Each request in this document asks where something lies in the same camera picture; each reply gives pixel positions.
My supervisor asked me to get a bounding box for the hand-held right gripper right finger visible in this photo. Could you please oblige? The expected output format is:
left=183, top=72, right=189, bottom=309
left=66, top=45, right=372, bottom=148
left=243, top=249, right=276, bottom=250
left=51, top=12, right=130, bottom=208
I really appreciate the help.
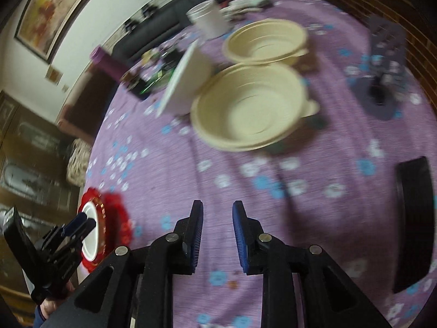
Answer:
left=232, top=200, right=393, bottom=328

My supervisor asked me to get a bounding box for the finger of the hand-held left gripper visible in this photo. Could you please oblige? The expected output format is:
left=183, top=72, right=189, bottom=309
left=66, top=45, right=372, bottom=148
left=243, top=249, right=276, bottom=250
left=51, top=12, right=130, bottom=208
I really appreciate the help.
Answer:
left=63, top=213, right=87, bottom=236
left=68, top=219, right=97, bottom=247

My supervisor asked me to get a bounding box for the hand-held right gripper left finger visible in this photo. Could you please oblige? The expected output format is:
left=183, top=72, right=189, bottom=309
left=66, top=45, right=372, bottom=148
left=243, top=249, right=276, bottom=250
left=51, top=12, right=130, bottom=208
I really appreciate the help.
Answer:
left=44, top=200, right=204, bottom=328

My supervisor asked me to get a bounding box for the small white plate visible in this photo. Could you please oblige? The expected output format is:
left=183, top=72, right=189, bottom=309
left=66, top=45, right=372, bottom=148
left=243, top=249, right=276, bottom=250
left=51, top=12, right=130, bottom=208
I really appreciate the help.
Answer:
left=81, top=201, right=103, bottom=262

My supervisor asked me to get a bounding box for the red glass plate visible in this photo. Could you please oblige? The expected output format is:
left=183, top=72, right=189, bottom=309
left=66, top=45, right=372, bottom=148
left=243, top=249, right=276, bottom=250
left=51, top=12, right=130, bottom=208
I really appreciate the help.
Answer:
left=77, top=187, right=134, bottom=274

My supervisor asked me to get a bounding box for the cream plastic bowl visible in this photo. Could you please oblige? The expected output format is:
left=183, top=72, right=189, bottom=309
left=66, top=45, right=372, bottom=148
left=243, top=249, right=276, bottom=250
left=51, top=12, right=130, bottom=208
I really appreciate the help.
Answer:
left=222, top=20, right=310, bottom=67
left=190, top=62, right=320, bottom=153

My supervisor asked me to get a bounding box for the large white plate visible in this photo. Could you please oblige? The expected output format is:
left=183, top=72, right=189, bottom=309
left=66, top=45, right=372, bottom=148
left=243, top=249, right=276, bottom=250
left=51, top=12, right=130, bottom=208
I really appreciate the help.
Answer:
left=156, top=39, right=214, bottom=118

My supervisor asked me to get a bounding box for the person's left forearm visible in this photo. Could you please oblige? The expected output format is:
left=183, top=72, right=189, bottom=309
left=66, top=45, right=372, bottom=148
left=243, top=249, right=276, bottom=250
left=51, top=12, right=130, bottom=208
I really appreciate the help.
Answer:
left=34, top=306, right=50, bottom=328

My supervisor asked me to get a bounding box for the person's left hand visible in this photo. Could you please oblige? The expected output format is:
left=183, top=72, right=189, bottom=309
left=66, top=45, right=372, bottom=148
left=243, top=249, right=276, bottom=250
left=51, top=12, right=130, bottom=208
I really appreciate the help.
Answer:
left=41, top=278, right=74, bottom=315

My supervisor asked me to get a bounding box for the brown wooden cabinet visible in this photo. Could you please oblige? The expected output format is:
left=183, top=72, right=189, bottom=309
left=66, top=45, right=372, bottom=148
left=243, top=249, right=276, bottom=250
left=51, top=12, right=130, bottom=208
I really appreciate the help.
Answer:
left=0, top=90, right=86, bottom=281

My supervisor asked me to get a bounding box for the purple floral tablecloth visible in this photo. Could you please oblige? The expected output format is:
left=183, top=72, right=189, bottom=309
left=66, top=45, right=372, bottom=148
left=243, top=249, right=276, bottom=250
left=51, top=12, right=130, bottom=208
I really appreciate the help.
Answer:
left=82, top=0, right=437, bottom=328

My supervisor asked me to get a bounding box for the brown armchair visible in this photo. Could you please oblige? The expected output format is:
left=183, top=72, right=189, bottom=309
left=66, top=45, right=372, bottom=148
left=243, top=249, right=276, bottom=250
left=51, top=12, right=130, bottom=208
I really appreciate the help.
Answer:
left=56, top=65, right=118, bottom=144

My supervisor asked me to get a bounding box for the black jar with wooden lid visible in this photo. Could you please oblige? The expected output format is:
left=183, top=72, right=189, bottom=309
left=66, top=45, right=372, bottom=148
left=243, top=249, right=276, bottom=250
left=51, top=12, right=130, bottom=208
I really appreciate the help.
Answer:
left=125, top=72, right=149, bottom=101

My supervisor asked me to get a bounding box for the purple thermos bottle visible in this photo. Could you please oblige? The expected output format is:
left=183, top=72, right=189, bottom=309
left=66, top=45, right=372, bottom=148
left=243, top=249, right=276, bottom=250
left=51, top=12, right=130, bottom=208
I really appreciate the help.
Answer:
left=90, top=46, right=125, bottom=83

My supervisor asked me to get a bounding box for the green plastic bag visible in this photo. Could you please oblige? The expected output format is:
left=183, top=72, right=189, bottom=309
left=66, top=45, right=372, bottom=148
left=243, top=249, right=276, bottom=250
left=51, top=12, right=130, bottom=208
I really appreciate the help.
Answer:
left=143, top=70, right=176, bottom=94

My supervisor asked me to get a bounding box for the black curved panel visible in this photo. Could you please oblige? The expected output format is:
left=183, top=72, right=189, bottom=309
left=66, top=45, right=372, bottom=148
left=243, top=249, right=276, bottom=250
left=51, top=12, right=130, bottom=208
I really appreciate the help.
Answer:
left=392, top=156, right=433, bottom=294

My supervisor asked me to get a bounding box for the small black device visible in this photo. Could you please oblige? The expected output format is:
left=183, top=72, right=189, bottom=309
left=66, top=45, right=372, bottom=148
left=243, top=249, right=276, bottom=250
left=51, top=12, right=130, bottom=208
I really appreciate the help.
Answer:
left=164, top=49, right=183, bottom=69

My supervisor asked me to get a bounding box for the framed painting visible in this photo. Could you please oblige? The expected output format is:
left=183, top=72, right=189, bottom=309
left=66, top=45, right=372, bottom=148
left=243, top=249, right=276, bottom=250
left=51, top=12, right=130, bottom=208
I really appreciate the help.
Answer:
left=14, top=0, right=113, bottom=64

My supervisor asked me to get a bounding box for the black leather sofa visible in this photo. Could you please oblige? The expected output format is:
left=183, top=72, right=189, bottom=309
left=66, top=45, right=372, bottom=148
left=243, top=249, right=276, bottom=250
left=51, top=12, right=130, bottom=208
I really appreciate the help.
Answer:
left=113, top=0, right=219, bottom=62

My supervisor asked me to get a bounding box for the white plastic jar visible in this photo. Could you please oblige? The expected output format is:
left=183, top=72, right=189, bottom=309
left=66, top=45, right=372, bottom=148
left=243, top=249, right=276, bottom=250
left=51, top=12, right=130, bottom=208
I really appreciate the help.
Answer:
left=186, top=0, right=230, bottom=38

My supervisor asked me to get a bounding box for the dark wooden furniture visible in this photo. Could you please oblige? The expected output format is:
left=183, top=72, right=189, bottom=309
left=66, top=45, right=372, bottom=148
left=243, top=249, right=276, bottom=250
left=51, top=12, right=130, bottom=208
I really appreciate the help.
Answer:
left=314, top=0, right=437, bottom=86

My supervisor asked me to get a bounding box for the yellow wall sticker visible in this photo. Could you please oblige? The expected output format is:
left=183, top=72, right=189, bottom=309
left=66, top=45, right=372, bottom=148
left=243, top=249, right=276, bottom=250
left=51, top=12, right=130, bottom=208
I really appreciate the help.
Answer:
left=46, top=66, right=64, bottom=83

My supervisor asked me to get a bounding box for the white cable bundle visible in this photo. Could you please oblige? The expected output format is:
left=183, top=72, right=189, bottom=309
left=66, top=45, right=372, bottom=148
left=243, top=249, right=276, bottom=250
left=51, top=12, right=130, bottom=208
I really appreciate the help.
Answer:
left=229, top=0, right=270, bottom=12

